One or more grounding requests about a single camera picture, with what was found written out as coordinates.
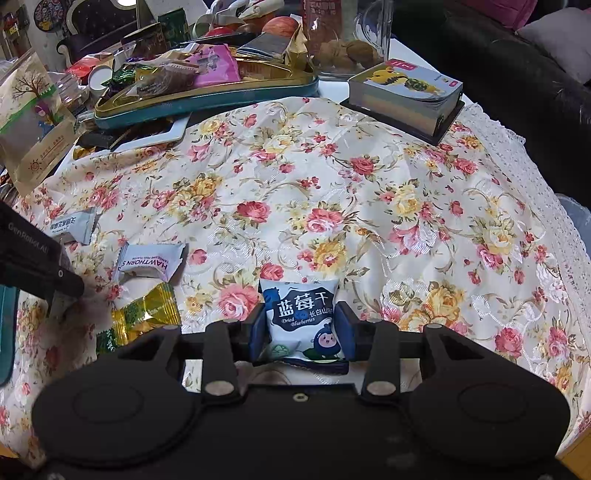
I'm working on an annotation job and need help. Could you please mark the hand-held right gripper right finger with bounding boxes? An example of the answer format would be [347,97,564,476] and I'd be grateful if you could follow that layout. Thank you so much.
[333,302,484,400]

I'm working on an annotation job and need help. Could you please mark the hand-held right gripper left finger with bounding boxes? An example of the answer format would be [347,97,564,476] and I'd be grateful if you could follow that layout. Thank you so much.
[113,306,269,400]

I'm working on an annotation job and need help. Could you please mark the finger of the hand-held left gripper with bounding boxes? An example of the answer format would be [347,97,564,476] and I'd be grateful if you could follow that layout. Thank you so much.
[21,259,85,300]

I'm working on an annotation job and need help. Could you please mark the dried blueberry snack packet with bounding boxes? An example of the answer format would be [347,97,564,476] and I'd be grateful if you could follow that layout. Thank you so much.
[259,278,350,376]

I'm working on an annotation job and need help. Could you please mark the grey white snack packet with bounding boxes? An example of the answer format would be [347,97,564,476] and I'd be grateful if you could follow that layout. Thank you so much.
[47,207,101,246]

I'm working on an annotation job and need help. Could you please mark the gold green snack packet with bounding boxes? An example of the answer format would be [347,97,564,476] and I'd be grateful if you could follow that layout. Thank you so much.
[96,282,182,355]

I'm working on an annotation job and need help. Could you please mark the brown paper bag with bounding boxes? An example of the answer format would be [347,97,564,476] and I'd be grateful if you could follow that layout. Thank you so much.
[0,50,77,195]

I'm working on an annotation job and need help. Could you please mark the floral tablecloth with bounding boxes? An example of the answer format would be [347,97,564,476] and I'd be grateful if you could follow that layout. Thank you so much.
[0,95,591,464]

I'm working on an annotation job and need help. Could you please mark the black flat packet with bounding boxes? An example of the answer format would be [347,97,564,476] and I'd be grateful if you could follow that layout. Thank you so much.
[78,128,136,149]

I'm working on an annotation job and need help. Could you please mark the white rectangular tray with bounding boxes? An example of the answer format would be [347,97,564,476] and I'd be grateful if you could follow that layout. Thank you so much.
[73,115,192,154]

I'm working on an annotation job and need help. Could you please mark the white paper cup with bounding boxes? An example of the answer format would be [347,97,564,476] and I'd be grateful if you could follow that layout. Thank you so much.
[89,65,115,92]

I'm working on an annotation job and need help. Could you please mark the pile of wrapped candies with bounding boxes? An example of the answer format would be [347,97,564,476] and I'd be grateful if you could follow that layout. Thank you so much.
[102,44,296,101]

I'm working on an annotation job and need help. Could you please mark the teal tin lid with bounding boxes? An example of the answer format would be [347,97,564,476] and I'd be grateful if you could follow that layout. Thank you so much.
[93,42,320,131]

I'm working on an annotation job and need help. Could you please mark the black ornate chair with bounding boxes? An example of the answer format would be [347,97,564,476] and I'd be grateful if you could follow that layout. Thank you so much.
[59,0,140,64]

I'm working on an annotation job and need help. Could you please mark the thick card book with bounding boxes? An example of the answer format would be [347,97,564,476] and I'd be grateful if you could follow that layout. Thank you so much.
[346,58,464,136]

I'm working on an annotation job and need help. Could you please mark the pink snack packet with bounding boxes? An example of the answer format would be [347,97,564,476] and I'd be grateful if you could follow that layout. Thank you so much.
[193,44,242,89]

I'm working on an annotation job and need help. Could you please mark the black sofa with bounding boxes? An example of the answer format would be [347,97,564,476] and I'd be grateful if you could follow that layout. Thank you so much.
[392,0,591,209]

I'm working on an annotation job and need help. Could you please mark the glass jar of walnuts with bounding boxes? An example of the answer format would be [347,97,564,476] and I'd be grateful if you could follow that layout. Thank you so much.
[302,0,385,80]

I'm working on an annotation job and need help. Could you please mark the red apple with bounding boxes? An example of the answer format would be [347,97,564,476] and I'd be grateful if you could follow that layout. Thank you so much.
[262,16,299,38]

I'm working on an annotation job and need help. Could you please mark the grey pillow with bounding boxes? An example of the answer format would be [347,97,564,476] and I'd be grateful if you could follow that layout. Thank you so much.
[516,20,591,85]

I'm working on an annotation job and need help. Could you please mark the pink cushion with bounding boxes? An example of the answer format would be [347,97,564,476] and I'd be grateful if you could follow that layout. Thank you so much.
[480,0,556,31]

